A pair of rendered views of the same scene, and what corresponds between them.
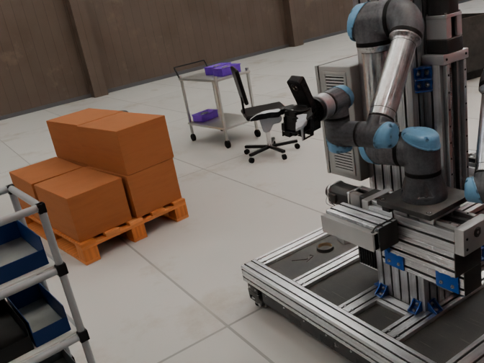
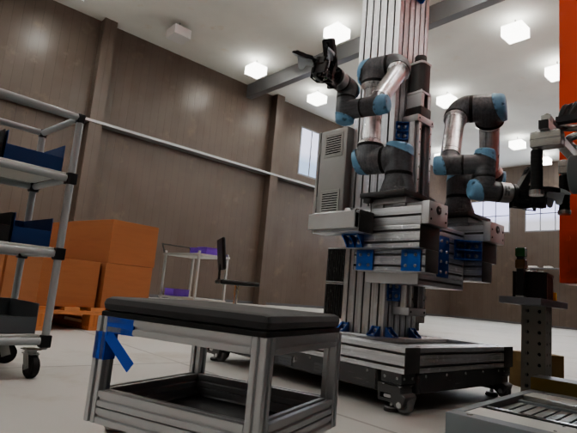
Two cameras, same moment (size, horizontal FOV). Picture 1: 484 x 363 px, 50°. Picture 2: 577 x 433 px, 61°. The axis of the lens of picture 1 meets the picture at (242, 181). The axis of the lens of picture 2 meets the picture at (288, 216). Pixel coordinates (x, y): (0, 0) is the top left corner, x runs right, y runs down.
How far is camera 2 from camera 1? 1.23 m
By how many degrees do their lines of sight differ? 31
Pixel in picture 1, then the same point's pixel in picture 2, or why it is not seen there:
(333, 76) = (333, 136)
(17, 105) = not seen: outside the picture
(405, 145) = (388, 149)
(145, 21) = not seen: hidden behind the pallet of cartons
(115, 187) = (92, 268)
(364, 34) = (369, 71)
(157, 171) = (134, 273)
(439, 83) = (413, 133)
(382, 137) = (380, 99)
